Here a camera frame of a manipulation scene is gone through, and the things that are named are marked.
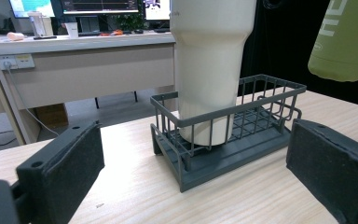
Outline white cable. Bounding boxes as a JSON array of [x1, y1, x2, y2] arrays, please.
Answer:
[[5, 63, 61, 137]]

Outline beige office desk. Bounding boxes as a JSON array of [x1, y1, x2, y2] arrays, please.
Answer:
[[0, 31, 181, 147]]

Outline monitor with blue screen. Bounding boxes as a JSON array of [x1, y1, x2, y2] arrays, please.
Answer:
[[8, 0, 56, 19]]

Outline pink soft object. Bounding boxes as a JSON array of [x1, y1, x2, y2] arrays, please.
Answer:
[[6, 31, 25, 42]]

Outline orange object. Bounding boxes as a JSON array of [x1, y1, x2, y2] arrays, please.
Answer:
[[100, 29, 124, 37]]

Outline monitor with white screen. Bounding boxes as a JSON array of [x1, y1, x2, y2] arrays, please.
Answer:
[[142, 0, 172, 21]]

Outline cream tumbler with lid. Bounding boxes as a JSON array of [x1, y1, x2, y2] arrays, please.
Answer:
[[169, 0, 257, 147]]

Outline dark grey wire rack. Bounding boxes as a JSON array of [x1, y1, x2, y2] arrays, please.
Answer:
[[149, 74, 308, 193]]

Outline white power socket strip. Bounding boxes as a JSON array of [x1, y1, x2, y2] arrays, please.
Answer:
[[0, 53, 35, 71]]

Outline green potted plant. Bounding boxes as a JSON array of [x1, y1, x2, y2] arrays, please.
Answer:
[[114, 13, 147, 32]]

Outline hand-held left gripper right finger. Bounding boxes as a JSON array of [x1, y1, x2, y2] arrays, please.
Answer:
[[285, 119, 358, 224]]

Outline brown cardboard box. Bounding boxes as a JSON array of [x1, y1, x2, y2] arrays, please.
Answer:
[[33, 103, 70, 129]]

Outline green bottle with white cap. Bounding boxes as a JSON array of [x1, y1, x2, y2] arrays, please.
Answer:
[[307, 0, 358, 83]]

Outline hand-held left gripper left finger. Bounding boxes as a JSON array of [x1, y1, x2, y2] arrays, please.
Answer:
[[16, 120, 105, 224]]

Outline wide dark screen monitor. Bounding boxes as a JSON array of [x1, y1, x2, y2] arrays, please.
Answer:
[[59, 0, 140, 16]]

